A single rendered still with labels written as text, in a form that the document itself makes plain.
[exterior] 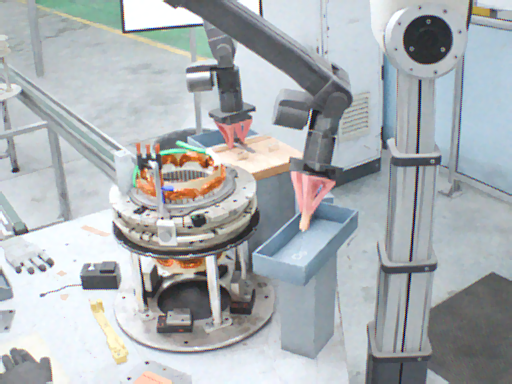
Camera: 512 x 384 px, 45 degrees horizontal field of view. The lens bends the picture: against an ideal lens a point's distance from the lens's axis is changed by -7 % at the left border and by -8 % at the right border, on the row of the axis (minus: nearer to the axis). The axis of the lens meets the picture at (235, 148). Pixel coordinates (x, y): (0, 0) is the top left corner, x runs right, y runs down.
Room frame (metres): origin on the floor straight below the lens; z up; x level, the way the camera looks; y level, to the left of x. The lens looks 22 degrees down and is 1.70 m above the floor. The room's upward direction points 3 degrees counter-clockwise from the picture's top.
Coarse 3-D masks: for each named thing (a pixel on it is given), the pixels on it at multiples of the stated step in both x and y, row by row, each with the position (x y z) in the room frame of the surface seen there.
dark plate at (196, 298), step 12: (180, 288) 1.37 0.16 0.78; (192, 288) 1.36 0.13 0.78; (204, 288) 1.36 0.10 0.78; (168, 300) 1.31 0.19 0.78; (180, 300) 1.31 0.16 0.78; (192, 300) 1.31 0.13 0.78; (204, 300) 1.31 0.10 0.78; (228, 300) 1.30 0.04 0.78; (192, 312) 1.26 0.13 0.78; (204, 312) 1.26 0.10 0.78
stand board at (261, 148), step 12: (252, 144) 1.59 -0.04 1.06; (264, 144) 1.59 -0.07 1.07; (228, 156) 1.52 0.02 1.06; (252, 156) 1.51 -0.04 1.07; (264, 156) 1.51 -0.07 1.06; (276, 156) 1.50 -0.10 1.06; (288, 156) 1.50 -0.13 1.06; (300, 156) 1.50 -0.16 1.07; (252, 168) 1.44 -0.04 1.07; (264, 168) 1.44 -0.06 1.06; (276, 168) 1.45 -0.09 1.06; (288, 168) 1.47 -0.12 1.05
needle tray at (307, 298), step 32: (288, 224) 1.16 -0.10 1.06; (320, 224) 1.22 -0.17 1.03; (352, 224) 1.17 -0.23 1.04; (256, 256) 1.04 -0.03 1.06; (288, 256) 1.09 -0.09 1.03; (320, 256) 1.04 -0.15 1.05; (288, 288) 1.09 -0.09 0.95; (320, 288) 1.08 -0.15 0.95; (288, 320) 1.09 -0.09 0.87; (320, 320) 1.08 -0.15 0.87
